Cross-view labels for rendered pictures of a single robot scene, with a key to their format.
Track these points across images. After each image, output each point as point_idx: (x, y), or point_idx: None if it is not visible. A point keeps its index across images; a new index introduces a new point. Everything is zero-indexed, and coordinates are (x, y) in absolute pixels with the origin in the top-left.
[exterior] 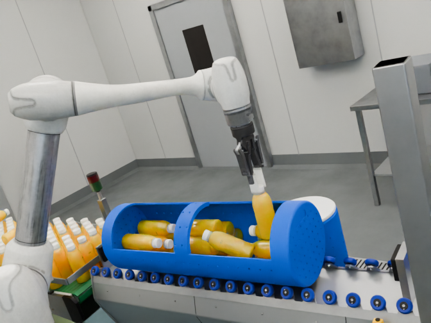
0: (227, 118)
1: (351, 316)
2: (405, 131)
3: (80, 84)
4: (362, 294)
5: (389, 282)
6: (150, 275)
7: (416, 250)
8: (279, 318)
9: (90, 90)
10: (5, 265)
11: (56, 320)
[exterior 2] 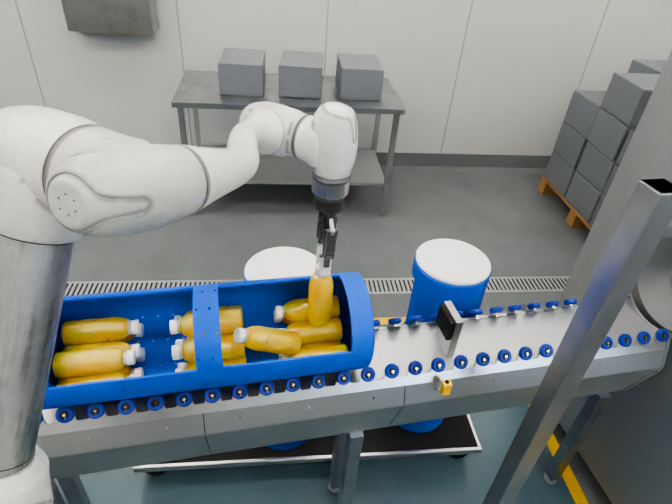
0: (326, 190)
1: (412, 383)
2: (648, 248)
3: (205, 154)
4: (404, 356)
5: (417, 337)
6: None
7: (592, 339)
8: (330, 406)
9: (222, 165)
10: None
11: None
